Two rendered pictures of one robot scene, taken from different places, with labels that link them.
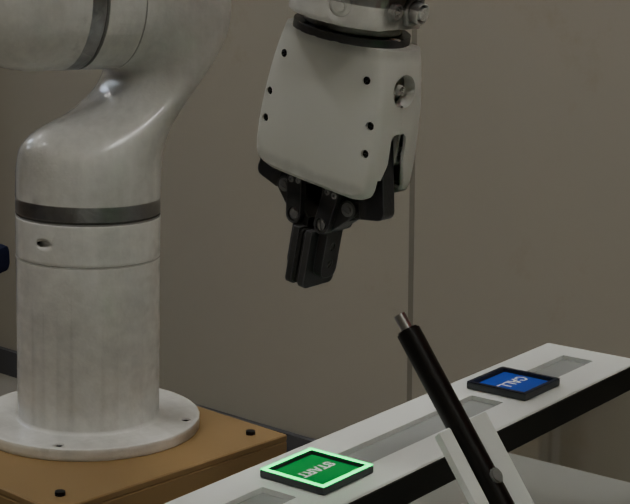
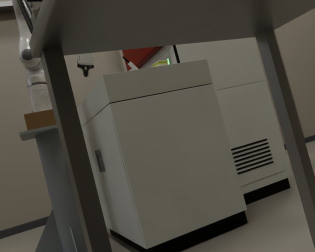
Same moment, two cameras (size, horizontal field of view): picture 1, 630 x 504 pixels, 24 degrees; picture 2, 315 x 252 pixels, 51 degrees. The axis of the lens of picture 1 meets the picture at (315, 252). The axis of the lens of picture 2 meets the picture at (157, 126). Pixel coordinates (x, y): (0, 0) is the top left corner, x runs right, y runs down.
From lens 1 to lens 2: 1.90 m
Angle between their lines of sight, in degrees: 64
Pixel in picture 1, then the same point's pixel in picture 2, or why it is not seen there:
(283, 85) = (81, 55)
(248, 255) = not seen: outside the picture
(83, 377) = (49, 103)
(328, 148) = (88, 60)
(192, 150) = not seen: outside the picture
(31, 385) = (42, 106)
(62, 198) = (41, 80)
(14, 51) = (35, 60)
